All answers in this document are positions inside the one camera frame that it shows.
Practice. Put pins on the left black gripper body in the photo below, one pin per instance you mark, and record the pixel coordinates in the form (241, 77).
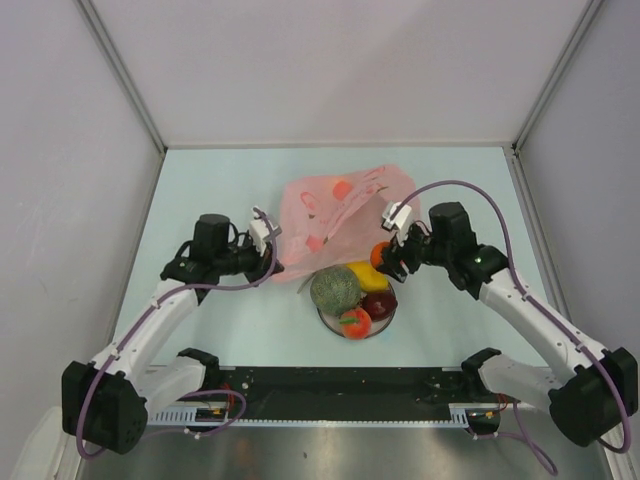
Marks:
(244, 258)

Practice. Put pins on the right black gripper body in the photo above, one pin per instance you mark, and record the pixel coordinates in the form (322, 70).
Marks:
(417, 249)

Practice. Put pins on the orange fake tangerine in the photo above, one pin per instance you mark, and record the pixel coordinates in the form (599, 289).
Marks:
(376, 258)

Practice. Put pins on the green netted fake melon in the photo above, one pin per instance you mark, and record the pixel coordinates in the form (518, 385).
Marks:
(333, 290)

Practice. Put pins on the yellow fake mango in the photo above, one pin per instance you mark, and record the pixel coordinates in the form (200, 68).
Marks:
(369, 278)

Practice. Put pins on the pink plastic bag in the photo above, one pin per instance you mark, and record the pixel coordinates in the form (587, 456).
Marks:
(335, 219)

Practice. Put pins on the dark red fake apple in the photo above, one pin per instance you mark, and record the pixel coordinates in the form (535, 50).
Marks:
(379, 305)

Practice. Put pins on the orange fake peach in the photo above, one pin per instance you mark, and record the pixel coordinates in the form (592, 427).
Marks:
(355, 324)

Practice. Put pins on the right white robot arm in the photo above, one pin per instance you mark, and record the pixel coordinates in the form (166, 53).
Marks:
(586, 388)

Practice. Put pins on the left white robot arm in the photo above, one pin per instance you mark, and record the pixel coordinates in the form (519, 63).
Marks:
(107, 401)

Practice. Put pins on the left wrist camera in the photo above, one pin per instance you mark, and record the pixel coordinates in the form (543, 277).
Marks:
(262, 229)

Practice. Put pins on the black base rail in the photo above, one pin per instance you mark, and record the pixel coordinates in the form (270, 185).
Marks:
(351, 394)

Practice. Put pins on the white cable duct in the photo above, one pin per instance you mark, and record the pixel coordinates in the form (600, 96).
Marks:
(189, 416)

